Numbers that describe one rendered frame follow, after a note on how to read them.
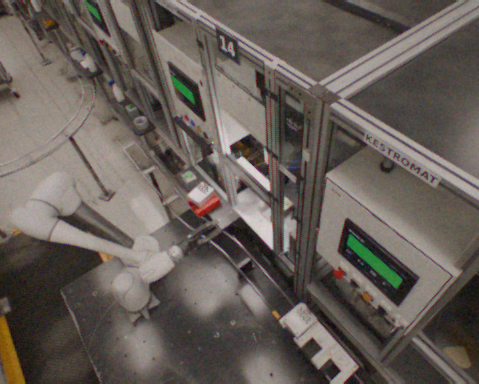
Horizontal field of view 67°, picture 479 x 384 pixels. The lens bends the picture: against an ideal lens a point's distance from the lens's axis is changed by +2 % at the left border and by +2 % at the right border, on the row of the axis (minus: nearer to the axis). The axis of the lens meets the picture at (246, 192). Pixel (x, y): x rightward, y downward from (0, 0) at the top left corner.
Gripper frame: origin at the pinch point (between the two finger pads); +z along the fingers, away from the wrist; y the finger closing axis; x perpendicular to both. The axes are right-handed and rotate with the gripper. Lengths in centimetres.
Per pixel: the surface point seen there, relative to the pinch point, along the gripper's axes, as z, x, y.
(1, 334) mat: -147, 96, -111
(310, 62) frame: 33, -26, 88
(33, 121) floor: -54, 334, -112
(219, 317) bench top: -20, -22, -44
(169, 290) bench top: -34, 10, -44
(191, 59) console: 21, 30, 70
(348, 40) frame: 50, -25, 88
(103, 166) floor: -20, 208, -112
